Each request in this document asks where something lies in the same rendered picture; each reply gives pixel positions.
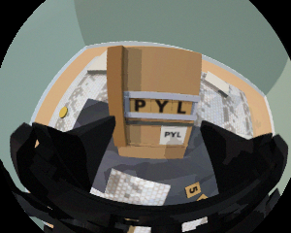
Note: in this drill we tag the yellow round disc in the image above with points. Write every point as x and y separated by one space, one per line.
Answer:
63 112

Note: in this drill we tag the brown wooden board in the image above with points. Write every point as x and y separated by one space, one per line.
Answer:
161 73

